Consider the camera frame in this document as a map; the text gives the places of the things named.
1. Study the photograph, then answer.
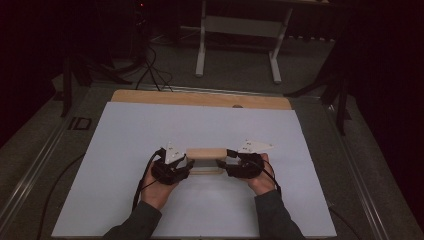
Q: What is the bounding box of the person's left hand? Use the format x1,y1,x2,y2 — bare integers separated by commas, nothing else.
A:
141,172,180,211

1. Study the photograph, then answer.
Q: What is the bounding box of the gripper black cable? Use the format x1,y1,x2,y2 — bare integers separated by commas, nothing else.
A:
131,147,166,211
259,157,283,198

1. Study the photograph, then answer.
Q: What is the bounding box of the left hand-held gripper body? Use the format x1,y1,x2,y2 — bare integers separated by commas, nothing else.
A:
151,141,192,186

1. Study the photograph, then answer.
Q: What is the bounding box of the thin black floor cable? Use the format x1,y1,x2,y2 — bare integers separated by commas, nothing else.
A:
327,205,362,240
35,152,87,240

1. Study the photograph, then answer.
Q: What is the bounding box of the black rectangular floor bracket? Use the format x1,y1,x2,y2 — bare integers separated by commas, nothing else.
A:
67,116,93,131

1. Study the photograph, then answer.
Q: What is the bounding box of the wooden picture frame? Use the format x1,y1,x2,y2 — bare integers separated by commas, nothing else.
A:
185,147,229,176

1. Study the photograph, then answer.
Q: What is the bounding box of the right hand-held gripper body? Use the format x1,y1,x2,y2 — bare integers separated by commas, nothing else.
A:
227,139,275,180

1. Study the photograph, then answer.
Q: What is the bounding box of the metal floor rail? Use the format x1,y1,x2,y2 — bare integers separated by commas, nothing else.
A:
323,102,392,240
0,113,73,228
162,85,322,99

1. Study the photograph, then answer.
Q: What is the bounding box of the person's right hand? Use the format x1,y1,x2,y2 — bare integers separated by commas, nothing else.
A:
246,152,278,197

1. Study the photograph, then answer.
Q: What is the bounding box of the white metal table frame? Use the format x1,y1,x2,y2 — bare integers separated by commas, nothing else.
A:
179,0,334,85

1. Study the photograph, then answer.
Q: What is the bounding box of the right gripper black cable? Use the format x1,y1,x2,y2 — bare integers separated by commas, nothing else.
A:
259,157,283,198

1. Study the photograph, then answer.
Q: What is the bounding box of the black metal stand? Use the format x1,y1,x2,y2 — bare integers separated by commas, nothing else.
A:
284,6,353,136
60,54,133,119

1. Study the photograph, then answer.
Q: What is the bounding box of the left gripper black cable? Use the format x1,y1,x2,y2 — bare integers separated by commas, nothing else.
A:
131,147,166,211

